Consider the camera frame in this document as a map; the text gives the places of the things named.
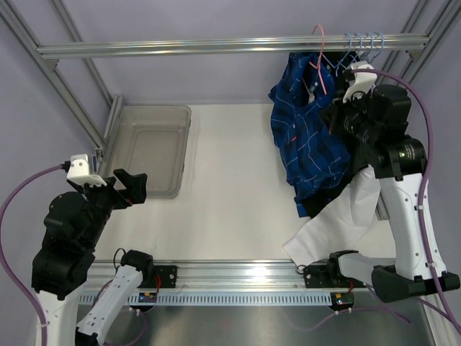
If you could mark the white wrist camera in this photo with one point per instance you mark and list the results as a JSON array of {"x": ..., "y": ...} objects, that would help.
[
  {"x": 83, "y": 171},
  {"x": 358, "y": 80}
]

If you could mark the aluminium hanging rail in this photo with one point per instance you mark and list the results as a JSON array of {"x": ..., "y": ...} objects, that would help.
[{"x": 308, "y": 43}]

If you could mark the clear plastic bin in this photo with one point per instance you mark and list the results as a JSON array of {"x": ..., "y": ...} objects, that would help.
[{"x": 152, "y": 139}]

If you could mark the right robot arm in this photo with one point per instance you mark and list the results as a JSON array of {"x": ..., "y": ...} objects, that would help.
[{"x": 418, "y": 268}]

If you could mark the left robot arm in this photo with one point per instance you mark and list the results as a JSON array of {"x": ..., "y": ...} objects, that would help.
[{"x": 73, "y": 227}]

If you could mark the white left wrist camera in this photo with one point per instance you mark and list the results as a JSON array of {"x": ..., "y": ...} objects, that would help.
[{"x": 83, "y": 171}]

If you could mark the white slotted cable duct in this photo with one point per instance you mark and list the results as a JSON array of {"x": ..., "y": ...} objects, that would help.
[{"x": 235, "y": 298}]

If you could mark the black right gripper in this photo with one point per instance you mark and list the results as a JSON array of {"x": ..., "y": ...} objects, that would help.
[{"x": 333, "y": 114}]

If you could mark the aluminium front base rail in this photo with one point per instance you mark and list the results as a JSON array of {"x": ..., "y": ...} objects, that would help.
[{"x": 241, "y": 275}]

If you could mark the blue plaid shirt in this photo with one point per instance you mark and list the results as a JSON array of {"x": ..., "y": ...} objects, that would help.
[{"x": 314, "y": 160}]

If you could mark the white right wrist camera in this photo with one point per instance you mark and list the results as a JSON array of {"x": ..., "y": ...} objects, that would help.
[{"x": 358, "y": 80}]

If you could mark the black shirt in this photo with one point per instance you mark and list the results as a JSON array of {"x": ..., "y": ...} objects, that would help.
[{"x": 335, "y": 63}]

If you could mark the right aluminium frame post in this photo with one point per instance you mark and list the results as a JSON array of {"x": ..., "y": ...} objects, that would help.
[{"x": 441, "y": 18}]

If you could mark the white shirt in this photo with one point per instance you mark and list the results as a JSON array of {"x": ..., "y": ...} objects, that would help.
[{"x": 340, "y": 224}]

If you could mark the pink wire hanger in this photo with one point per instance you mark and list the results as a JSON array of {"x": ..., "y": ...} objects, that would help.
[{"x": 320, "y": 55}]

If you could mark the blue wire hanger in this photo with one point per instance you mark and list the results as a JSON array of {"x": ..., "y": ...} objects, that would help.
[
  {"x": 348, "y": 47},
  {"x": 365, "y": 48},
  {"x": 357, "y": 48},
  {"x": 375, "y": 48}
]

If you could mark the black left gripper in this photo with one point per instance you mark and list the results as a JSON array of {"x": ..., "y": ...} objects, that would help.
[{"x": 135, "y": 184}]

